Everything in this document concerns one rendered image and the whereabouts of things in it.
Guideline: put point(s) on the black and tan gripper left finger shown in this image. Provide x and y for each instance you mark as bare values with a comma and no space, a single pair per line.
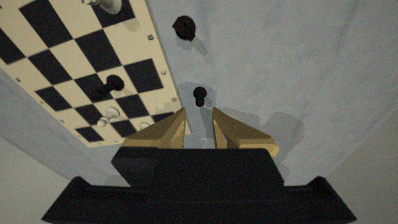
161,133

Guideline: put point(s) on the white pawn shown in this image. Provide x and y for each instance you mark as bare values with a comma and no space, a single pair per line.
111,112
143,125

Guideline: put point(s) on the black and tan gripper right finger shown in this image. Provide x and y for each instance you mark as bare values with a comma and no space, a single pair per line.
239,134

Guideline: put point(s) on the black and cream chessboard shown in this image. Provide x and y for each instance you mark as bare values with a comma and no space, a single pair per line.
59,51

